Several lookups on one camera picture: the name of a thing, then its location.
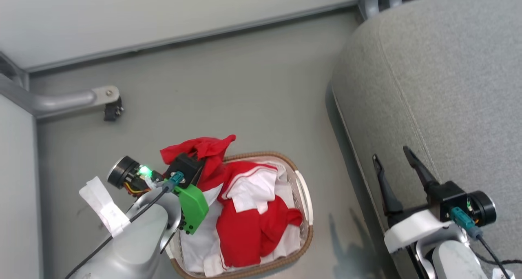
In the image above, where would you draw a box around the grey metal partition foot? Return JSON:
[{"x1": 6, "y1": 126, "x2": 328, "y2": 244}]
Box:
[{"x1": 31, "y1": 85, "x2": 121, "y2": 118}]

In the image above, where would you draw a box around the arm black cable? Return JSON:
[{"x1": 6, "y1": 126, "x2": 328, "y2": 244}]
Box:
[
  {"x1": 64, "y1": 171, "x2": 185, "y2": 279},
  {"x1": 451, "y1": 207, "x2": 512, "y2": 279}
]

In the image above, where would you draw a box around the white cloth basket liner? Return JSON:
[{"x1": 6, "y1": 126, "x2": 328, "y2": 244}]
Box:
[{"x1": 179, "y1": 161, "x2": 303, "y2": 277}]

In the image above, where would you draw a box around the grey partition corner frame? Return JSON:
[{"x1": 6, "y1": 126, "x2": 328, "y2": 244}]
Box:
[{"x1": 0, "y1": 51, "x2": 35, "y2": 116}]

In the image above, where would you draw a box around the red and white garment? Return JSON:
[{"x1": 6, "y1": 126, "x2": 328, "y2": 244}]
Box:
[{"x1": 160, "y1": 134, "x2": 304, "y2": 268}]

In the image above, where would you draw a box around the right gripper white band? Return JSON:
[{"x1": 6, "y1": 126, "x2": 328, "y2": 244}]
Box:
[{"x1": 372, "y1": 146, "x2": 497, "y2": 254}]

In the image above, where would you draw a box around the black caster wheel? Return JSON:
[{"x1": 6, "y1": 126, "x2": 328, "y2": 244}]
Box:
[{"x1": 103, "y1": 97, "x2": 124, "y2": 122}]

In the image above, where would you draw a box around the grey partition bottom rail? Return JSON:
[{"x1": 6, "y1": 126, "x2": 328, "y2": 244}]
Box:
[{"x1": 27, "y1": 0, "x2": 361, "y2": 73}]

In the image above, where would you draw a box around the white basket brown rim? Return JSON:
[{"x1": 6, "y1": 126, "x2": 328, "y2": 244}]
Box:
[{"x1": 165, "y1": 151, "x2": 314, "y2": 279}]

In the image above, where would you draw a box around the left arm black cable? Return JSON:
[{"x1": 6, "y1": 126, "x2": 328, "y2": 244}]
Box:
[{"x1": 64, "y1": 171, "x2": 185, "y2": 279}]

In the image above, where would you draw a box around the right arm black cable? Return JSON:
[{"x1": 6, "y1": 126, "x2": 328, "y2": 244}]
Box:
[{"x1": 451, "y1": 207, "x2": 512, "y2": 279}]

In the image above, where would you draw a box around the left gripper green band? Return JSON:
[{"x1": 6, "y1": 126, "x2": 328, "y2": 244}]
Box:
[{"x1": 107, "y1": 153, "x2": 209, "y2": 235}]

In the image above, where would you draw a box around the grey fabric sofa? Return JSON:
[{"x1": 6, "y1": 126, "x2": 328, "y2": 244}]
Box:
[{"x1": 331, "y1": 0, "x2": 522, "y2": 279}]

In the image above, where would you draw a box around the white tape label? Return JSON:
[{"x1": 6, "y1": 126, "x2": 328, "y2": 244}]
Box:
[{"x1": 79, "y1": 176, "x2": 131, "y2": 238}]

